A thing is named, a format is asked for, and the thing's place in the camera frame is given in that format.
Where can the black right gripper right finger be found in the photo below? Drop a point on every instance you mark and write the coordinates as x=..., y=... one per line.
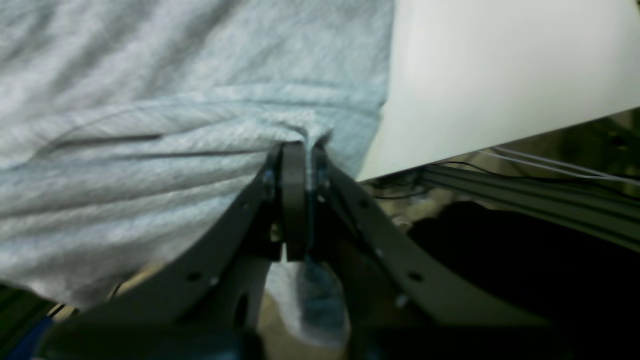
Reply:
x=402, y=303

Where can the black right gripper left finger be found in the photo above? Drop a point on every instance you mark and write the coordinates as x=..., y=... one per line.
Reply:
x=205, y=304

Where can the grey T-shirt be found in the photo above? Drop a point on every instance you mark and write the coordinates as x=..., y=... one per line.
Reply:
x=128, y=127

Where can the aluminium table frame rail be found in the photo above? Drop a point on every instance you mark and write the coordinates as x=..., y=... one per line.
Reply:
x=611, y=219

